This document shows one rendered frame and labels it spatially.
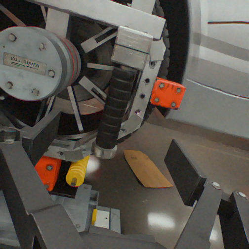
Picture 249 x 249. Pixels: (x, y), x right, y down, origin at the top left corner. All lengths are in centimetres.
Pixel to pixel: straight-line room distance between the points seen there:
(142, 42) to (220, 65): 50
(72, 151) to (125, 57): 37
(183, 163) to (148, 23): 21
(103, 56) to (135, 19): 46
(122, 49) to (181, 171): 18
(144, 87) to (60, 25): 25
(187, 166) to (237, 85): 64
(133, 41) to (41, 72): 18
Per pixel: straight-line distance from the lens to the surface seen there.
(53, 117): 18
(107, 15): 31
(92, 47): 61
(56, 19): 53
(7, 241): 94
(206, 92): 74
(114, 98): 28
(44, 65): 37
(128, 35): 28
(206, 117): 77
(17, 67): 39
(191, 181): 17
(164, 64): 60
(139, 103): 52
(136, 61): 28
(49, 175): 63
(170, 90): 53
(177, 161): 19
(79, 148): 57
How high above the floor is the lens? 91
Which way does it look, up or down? 19 degrees down
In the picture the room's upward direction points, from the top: 17 degrees clockwise
